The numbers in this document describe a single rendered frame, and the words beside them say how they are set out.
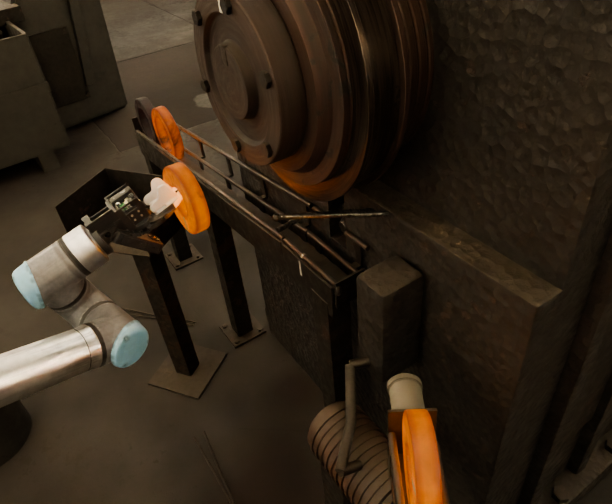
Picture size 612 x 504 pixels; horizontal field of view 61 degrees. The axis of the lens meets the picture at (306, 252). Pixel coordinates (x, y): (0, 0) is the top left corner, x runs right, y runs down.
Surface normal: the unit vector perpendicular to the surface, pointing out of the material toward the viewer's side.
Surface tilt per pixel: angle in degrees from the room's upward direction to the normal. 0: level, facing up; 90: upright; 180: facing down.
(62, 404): 0
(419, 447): 12
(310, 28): 62
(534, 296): 0
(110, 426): 0
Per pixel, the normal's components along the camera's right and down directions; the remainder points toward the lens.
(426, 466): -0.08, -0.38
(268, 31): 0.34, -0.18
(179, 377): -0.08, -0.78
